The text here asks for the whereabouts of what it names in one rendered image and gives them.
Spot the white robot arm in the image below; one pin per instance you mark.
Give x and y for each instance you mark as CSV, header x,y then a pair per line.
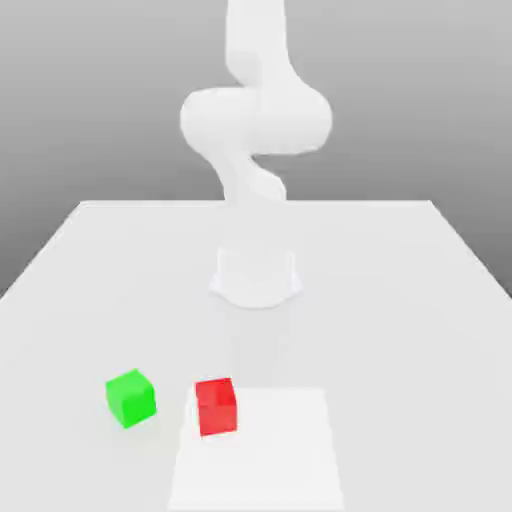
x,y
256,120

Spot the small green cube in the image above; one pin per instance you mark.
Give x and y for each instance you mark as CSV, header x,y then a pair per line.
x,y
130,399

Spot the small red cube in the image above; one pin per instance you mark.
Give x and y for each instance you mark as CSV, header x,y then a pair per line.
x,y
216,408

